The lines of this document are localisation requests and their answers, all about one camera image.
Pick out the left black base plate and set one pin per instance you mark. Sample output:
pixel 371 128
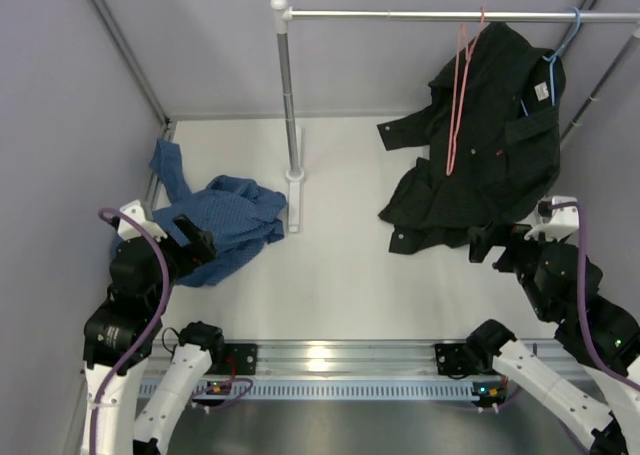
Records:
pixel 239 359

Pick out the blue plaid shirt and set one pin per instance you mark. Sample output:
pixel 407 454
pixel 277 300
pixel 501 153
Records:
pixel 242 216

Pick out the silver clothes rack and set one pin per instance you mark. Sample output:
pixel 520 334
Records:
pixel 284 14

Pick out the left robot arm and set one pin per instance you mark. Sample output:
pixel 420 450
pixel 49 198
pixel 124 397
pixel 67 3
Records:
pixel 119 336

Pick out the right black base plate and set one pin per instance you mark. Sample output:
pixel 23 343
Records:
pixel 452 360

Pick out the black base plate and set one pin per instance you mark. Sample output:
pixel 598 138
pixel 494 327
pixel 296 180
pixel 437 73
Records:
pixel 452 360
pixel 239 359

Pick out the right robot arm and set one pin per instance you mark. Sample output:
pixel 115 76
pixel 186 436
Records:
pixel 562 288

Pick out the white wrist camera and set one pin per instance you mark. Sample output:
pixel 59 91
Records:
pixel 139 211
pixel 554 218

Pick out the blue wire hanger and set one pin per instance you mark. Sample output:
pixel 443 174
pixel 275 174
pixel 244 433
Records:
pixel 546 85

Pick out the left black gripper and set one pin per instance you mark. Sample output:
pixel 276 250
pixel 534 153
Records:
pixel 200 249

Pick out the black striped shirt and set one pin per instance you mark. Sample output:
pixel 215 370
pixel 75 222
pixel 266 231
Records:
pixel 505 162

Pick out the pink wire hanger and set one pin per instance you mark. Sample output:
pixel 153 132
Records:
pixel 462 62

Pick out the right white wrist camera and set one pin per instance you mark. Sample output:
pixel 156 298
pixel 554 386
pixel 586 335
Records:
pixel 554 218

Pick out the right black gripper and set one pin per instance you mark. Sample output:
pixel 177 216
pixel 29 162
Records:
pixel 482 239

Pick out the slotted cable duct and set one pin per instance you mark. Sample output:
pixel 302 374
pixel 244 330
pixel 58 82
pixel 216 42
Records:
pixel 337 390

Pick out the aluminium mounting rail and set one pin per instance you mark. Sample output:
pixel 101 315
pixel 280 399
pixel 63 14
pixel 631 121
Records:
pixel 344 358

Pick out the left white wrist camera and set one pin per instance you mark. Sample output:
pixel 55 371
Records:
pixel 139 211

